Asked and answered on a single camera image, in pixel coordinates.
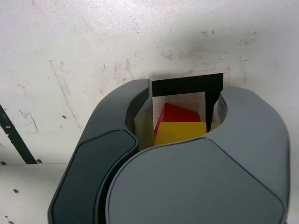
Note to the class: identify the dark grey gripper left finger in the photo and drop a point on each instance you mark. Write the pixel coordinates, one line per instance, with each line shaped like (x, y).
(93, 163)

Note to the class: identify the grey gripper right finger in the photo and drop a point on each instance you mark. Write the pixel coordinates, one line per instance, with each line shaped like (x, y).
(198, 186)

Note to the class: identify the black tape strip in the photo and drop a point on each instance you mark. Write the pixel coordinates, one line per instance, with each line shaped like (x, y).
(16, 135)

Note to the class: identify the yellow cube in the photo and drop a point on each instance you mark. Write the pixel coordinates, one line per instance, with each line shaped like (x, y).
(182, 133)

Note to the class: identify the black tape square outline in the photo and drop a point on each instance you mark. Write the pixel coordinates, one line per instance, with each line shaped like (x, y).
(187, 85)

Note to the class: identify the red cube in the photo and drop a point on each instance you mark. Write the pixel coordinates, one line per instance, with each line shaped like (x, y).
(180, 114)

